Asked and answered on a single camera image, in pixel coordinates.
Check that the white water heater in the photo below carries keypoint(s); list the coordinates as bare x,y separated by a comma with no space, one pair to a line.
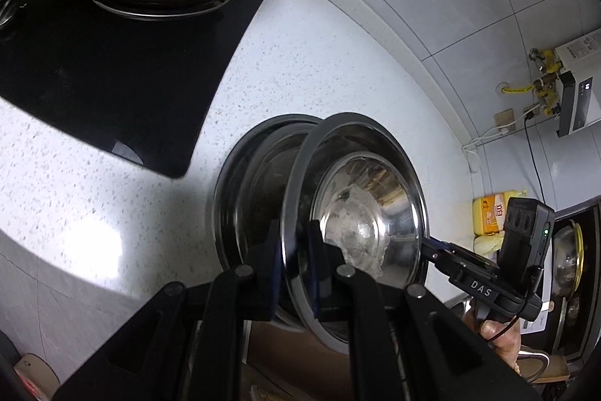
578,83

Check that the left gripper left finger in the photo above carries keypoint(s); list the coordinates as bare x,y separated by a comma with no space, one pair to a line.
264,283

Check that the black gas stove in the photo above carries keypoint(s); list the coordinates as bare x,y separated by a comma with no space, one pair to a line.
138,89

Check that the beige wall socket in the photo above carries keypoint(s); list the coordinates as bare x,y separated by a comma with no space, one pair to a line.
505,120

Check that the steel pot on microwave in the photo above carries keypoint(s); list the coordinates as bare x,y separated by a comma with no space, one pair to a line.
568,259

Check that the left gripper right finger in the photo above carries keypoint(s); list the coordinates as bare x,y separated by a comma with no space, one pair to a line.
323,261

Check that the yellow detergent bottle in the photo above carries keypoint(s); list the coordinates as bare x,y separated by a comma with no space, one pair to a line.
489,212

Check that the person's right hand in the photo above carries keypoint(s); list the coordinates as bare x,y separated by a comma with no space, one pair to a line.
506,340

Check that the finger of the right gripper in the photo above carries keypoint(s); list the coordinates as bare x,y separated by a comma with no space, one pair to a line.
438,244
441,259

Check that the medium steel bowl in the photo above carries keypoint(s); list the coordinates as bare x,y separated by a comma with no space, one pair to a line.
354,180

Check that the napa cabbage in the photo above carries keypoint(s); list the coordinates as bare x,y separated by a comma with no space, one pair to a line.
487,245

